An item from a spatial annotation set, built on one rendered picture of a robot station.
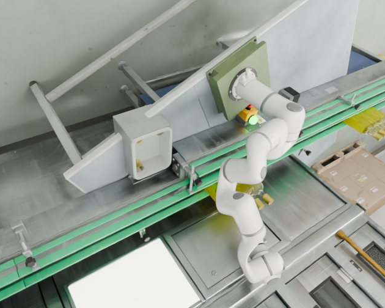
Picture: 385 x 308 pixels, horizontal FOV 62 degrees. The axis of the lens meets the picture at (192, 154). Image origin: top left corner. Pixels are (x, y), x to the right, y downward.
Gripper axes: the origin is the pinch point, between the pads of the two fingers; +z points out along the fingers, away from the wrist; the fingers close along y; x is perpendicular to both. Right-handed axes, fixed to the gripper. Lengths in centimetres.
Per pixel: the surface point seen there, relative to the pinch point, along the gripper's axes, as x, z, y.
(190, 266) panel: 24.4, -9.1, -12.3
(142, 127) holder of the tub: 34, 28, 33
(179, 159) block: 19.8, 25.1, 15.1
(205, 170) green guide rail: 10.5, 18.2, 13.4
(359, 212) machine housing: -65, -6, -13
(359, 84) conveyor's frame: -103, 58, 15
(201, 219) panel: 12.0, 11.5, -13.0
